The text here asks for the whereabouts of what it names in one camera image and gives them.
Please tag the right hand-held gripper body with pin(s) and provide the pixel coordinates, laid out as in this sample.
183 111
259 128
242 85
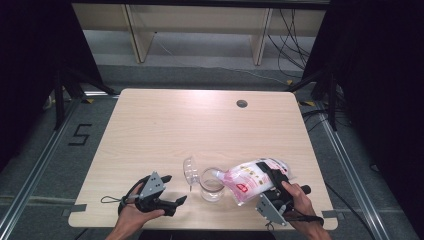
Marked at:
271 206

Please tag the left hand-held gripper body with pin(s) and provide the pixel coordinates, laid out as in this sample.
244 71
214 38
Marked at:
151 190

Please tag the red white spouted pouch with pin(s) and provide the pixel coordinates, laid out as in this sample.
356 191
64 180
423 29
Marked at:
246 183

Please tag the clear glass jar with lid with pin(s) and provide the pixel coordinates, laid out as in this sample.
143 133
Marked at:
211 186

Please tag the person's right hand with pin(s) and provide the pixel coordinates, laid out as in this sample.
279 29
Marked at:
301 206

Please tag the person's left hand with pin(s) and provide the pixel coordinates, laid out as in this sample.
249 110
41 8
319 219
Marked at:
131 215

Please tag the grey table grommet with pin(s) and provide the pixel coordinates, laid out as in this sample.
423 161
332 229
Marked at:
242 103

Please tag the yellow black tape marker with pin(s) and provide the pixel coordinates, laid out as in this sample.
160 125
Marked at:
88 100
307 103

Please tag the black metal stand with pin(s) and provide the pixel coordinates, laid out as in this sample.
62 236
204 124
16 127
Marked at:
332 100
59 100

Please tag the black curtain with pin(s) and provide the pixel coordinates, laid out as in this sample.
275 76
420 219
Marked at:
383 83
33 66

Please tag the aluminium floor rail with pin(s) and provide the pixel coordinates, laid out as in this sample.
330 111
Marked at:
36 166
350 173

